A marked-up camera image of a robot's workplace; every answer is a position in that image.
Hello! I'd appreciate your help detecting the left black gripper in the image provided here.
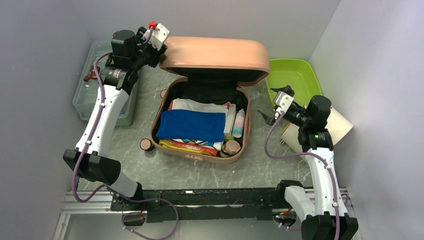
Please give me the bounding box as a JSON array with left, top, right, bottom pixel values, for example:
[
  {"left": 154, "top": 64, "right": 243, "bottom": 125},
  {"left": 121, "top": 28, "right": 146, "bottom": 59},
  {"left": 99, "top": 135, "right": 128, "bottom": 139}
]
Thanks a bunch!
[{"left": 132, "top": 27, "right": 168, "bottom": 71}]

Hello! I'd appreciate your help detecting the green plastic tray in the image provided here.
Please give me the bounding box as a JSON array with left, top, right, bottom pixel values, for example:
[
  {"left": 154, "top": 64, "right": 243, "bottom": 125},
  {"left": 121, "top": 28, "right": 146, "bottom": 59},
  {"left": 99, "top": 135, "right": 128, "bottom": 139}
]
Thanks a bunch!
[{"left": 265, "top": 58, "right": 323, "bottom": 106}]

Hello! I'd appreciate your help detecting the cream appliance with orange rim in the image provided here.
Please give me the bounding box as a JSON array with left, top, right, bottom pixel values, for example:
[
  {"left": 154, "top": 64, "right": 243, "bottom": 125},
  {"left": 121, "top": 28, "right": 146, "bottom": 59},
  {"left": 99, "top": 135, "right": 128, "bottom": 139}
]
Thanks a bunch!
[{"left": 280, "top": 106, "right": 354, "bottom": 153}]

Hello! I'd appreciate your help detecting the pink hard-shell suitcase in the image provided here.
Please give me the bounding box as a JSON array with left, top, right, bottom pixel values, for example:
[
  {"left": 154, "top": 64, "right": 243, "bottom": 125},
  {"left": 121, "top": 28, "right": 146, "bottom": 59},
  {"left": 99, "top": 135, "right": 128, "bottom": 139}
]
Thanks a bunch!
[{"left": 150, "top": 36, "right": 270, "bottom": 164}]

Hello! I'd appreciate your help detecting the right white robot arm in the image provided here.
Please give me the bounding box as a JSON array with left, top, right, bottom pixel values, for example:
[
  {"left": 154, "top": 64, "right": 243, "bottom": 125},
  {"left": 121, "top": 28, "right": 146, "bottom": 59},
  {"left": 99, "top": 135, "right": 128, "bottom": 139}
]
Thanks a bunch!
[{"left": 263, "top": 85, "right": 359, "bottom": 240}]

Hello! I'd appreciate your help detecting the white cosmetic box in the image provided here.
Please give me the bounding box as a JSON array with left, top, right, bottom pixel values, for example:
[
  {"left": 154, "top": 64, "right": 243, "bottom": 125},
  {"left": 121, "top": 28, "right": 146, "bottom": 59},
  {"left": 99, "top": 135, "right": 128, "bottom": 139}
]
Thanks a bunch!
[{"left": 223, "top": 104, "right": 237, "bottom": 137}]

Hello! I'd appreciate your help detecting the pink blue spray bottle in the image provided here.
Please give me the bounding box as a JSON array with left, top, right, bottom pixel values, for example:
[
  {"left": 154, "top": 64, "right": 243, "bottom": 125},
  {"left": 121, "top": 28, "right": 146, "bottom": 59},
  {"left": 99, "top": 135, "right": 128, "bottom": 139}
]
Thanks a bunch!
[{"left": 232, "top": 108, "right": 246, "bottom": 138}]

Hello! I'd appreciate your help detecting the white folded shirt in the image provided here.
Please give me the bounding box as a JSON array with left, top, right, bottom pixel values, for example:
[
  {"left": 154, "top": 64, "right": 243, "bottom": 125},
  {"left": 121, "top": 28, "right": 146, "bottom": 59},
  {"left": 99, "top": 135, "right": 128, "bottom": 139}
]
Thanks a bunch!
[{"left": 168, "top": 98, "right": 231, "bottom": 115}]

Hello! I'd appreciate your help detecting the brown brass faucet valve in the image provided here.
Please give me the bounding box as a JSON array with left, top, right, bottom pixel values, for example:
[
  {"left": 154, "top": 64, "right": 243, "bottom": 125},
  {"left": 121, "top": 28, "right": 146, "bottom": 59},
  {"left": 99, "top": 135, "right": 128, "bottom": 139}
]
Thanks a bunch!
[{"left": 83, "top": 65, "right": 100, "bottom": 82}]

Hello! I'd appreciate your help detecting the pink hexagonal lid jar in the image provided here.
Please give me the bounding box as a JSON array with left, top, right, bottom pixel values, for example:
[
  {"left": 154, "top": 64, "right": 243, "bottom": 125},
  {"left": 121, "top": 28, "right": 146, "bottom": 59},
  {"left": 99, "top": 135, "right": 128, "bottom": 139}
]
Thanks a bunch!
[{"left": 222, "top": 140, "right": 241, "bottom": 156}]

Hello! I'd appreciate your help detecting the translucent plastic toolbox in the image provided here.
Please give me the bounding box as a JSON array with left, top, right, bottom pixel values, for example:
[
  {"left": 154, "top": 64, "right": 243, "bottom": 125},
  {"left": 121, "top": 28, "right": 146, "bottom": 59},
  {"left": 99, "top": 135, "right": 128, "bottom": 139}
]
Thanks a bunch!
[{"left": 72, "top": 40, "right": 139, "bottom": 127}]

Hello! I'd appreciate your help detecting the blue folded towel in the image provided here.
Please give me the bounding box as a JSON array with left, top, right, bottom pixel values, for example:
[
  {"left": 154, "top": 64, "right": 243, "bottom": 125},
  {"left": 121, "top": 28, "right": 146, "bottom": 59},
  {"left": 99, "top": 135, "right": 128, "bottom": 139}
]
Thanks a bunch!
[{"left": 155, "top": 109, "right": 226, "bottom": 142}]

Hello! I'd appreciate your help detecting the yellow folded cloth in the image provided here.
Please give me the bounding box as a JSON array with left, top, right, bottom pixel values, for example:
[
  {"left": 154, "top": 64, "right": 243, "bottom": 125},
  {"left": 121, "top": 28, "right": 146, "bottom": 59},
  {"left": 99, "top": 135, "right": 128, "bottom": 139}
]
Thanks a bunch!
[{"left": 158, "top": 139, "right": 213, "bottom": 157}]

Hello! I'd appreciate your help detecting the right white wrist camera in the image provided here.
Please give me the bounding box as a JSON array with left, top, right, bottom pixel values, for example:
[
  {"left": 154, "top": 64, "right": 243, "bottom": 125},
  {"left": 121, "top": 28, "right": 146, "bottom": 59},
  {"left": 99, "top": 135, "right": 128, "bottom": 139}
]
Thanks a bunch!
[{"left": 273, "top": 91, "right": 294, "bottom": 120}]

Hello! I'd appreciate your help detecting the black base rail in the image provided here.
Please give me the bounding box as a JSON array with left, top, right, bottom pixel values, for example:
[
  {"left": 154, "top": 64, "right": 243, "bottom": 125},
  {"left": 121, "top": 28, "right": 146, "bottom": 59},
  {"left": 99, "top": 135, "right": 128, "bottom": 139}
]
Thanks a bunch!
[{"left": 110, "top": 187, "right": 290, "bottom": 223}]

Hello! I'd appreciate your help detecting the aluminium frame profile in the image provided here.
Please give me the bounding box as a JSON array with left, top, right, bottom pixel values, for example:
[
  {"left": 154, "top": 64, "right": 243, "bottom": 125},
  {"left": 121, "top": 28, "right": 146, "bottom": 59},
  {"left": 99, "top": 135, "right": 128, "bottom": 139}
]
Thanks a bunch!
[{"left": 52, "top": 190, "right": 114, "bottom": 240}]

